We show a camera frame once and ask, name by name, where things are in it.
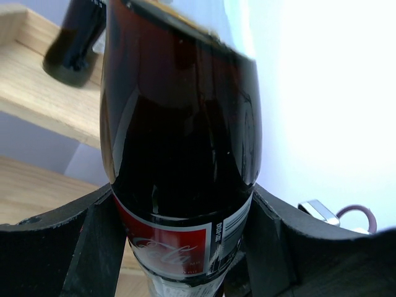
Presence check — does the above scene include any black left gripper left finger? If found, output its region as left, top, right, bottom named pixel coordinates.
left=1, top=184, right=126, bottom=296

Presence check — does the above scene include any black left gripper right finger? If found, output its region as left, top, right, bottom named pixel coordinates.
left=224, top=186, right=395, bottom=296

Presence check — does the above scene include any cola glass bottle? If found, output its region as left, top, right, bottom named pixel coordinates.
left=100, top=1, right=262, bottom=296
left=43, top=0, right=106, bottom=87

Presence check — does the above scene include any wooden shelf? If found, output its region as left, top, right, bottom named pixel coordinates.
left=1, top=2, right=148, bottom=296

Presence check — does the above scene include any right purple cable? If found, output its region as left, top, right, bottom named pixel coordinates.
left=336, top=204, right=377, bottom=233

